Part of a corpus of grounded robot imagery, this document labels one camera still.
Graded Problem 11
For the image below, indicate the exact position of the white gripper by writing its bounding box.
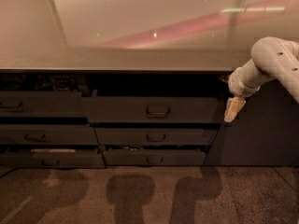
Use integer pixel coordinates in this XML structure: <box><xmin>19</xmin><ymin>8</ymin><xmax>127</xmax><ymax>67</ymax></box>
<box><xmin>219</xmin><ymin>68</ymin><xmax>260</xmax><ymax>122</ymax></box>

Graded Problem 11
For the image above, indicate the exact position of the dark drawer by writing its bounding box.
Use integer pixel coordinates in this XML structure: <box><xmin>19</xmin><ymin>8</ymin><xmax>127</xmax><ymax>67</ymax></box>
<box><xmin>103</xmin><ymin>150</ymin><xmax>206</xmax><ymax>166</ymax></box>
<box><xmin>0</xmin><ymin>149</ymin><xmax>106</xmax><ymax>169</ymax></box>
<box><xmin>0</xmin><ymin>124</ymin><xmax>98</xmax><ymax>146</ymax></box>
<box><xmin>0</xmin><ymin>91</ymin><xmax>85</xmax><ymax>118</ymax></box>
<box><xmin>95</xmin><ymin>128</ymin><xmax>218</xmax><ymax>146</ymax></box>
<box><xmin>82</xmin><ymin>92</ymin><xmax>224</xmax><ymax>123</ymax></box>

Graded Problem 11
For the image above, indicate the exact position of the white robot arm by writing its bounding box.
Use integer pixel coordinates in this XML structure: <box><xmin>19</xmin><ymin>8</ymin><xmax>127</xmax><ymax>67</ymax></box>
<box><xmin>222</xmin><ymin>37</ymin><xmax>299</xmax><ymax>122</ymax></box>

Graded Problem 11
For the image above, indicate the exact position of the dark round item in drawer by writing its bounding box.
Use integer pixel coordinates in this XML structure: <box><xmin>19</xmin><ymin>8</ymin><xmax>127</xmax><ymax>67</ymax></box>
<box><xmin>50</xmin><ymin>77</ymin><xmax>75</xmax><ymax>91</ymax></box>

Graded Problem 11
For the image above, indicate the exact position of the white flat item in drawer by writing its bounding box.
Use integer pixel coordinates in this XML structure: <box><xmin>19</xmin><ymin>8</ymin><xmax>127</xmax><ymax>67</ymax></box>
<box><xmin>31</xmin><ymin>148</ymin><xmax>76</xmax><ymax>153</ymax></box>

